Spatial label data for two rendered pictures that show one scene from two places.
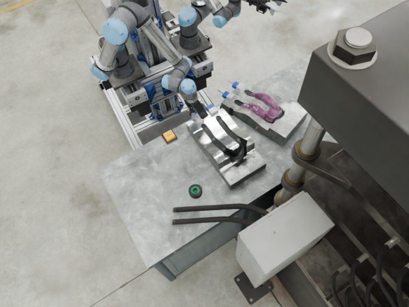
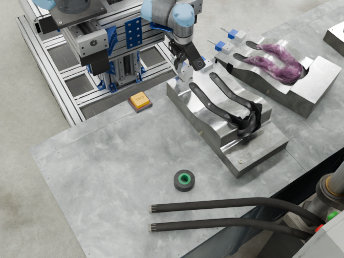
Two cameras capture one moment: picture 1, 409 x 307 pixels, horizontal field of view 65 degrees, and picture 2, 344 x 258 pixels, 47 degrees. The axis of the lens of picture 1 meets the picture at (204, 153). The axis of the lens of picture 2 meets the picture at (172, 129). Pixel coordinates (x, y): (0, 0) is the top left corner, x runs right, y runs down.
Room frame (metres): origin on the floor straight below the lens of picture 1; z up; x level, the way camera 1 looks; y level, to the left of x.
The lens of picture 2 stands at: (0.07, 0.25, 2.18)
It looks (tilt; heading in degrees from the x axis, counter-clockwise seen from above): 56 degrees down; 350
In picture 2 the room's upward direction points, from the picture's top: 3 degrees clockwise
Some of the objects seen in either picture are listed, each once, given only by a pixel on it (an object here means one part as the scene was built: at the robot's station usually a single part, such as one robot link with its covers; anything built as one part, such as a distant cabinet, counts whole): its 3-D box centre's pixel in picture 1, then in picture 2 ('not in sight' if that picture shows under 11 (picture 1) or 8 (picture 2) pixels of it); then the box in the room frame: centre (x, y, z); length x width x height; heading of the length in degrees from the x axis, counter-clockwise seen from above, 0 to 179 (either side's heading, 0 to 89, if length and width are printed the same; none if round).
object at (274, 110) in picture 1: (262, 105); (276, 60); (1.23, -0.41, 0.90); 0.26 x 0.18 x 0.08; 43
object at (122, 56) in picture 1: (115, 52); not in sight; (1.54, 0.47, 1.20); 0.13 x 0.12 x 0.14; 150
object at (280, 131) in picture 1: (263, 108); (275, 66); (1.24, -0.42, 0.86); 0.50 x 0.26 x 0.11; 43
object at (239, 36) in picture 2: (235, 84); (232, 34); (1.47, -0.27, 0.86); 0.13 x 0.05 x 0.05; 43
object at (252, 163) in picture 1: (224, 143); (225, 110); (1.00, -0.13, 0.87); 0.50 x 0.26 x 0.14; 26
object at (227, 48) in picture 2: (224, 94); (219, 45); (1.39, -0.19, 0.86); 0.13 x 0.05 x 0.05; 43
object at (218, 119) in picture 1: (224, 136); (227, 100); (1.02, -0.14, 0.92); 0.35 x 0.16 x 0.09; 26
